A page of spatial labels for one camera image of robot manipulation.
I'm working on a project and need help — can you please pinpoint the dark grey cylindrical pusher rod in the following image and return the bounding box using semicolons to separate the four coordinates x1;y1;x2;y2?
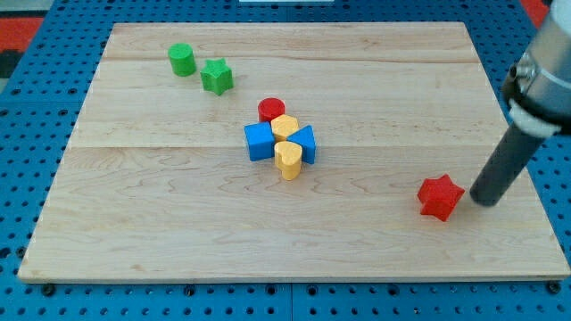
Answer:
469;123;545;207

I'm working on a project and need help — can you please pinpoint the red star block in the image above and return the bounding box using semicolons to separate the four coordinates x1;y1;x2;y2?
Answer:
417;174;465;222

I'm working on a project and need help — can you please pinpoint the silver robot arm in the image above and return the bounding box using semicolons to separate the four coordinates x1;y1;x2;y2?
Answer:
469;0;570;207

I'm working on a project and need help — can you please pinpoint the yellow hexagon block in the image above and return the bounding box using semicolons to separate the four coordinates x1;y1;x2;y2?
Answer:
270;114;299;142

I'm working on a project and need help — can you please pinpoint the green star block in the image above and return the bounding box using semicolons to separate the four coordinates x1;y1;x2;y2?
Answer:
200;58;234;95

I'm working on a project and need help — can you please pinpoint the blue triangle block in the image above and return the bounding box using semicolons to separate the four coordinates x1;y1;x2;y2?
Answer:
286;125;317;164

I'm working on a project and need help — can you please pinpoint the light wooden board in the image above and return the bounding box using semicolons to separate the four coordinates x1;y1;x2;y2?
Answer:
18;22;570;284

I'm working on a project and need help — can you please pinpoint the yellow heart block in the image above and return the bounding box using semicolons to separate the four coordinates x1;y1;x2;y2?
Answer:
274;141;302;180

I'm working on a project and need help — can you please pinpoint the red cylinder block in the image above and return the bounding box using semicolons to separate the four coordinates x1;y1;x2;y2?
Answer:
258;97;286;122

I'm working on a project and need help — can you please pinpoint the blue cube block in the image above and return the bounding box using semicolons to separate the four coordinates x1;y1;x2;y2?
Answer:
244;122;275;161

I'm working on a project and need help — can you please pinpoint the green cylinder block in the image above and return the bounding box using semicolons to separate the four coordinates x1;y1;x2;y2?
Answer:
168;43;196;77

